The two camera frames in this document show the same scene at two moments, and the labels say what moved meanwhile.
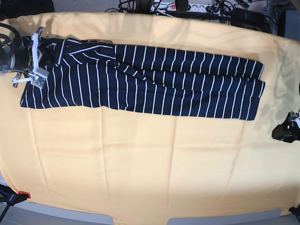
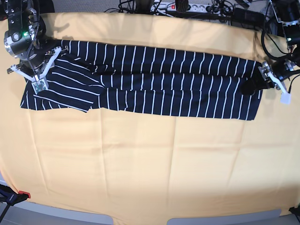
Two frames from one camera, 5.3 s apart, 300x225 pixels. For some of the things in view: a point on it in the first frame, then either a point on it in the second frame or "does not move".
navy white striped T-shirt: x=127 y=79 does not move
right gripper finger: x=288 y=131 -> x=250 y=86
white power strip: x=170 y=7 does not move
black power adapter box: x=241 y=16 does not move
